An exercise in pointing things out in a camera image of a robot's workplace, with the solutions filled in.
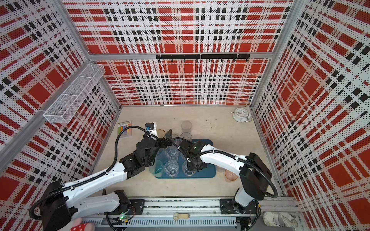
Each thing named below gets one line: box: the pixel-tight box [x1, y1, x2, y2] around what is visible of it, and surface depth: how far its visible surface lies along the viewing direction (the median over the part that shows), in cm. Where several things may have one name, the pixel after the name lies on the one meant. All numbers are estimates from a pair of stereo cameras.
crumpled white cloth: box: [262, 211, 299, 228], surface depth 69 cm
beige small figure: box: [173, 211, 190, 220], surface depth 71 cm
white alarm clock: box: [232, 107, 253, 124], surface depth 112 cm
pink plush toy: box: [70, 217, 96, 231], surface depth 65 cm
